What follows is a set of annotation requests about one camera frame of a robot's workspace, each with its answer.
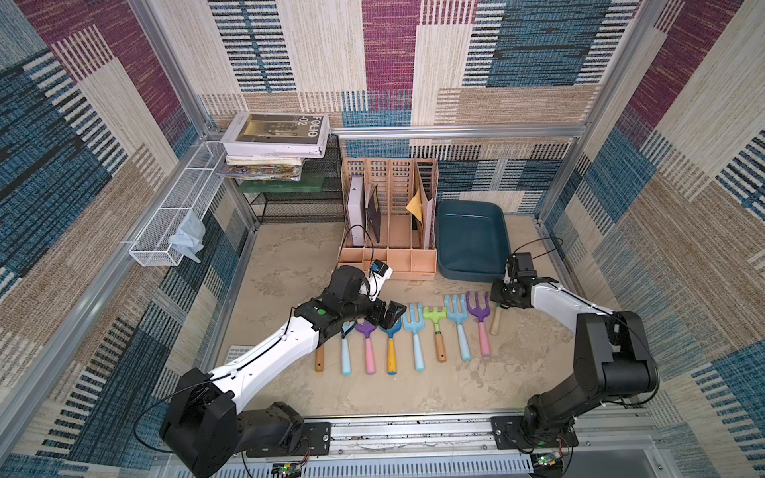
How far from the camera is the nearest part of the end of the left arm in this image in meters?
0.59

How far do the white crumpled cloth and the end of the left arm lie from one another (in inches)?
11.8

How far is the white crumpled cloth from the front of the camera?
Result: 26.3 inches
